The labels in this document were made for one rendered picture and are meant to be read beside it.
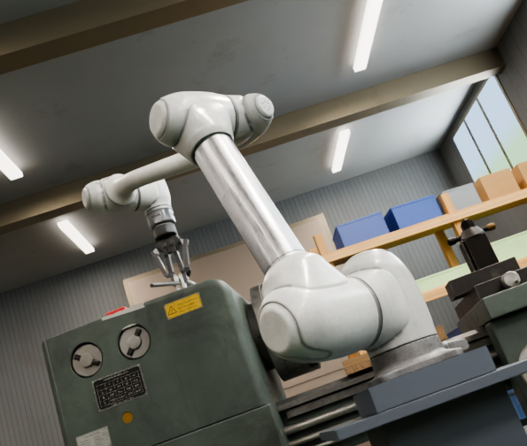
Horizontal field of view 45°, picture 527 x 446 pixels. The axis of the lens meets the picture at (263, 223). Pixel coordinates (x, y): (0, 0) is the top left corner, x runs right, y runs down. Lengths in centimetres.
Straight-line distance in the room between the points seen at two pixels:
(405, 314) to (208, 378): 70
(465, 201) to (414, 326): 514
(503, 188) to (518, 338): 490
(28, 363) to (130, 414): 799
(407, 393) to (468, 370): 13
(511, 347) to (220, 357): 78
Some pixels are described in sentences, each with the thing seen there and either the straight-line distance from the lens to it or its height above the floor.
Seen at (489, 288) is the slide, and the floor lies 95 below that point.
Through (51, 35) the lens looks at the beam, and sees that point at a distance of 487.
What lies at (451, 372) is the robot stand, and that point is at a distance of 132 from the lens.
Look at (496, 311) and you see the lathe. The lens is 180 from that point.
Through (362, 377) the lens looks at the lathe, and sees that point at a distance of 189.
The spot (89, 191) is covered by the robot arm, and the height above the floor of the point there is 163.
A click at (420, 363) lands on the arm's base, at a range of 135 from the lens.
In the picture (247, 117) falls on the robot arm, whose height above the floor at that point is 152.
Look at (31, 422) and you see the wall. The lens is 978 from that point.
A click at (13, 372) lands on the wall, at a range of 993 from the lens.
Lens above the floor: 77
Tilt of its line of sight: 18 degrees up
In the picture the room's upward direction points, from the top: 20 degrees counter-clockwise
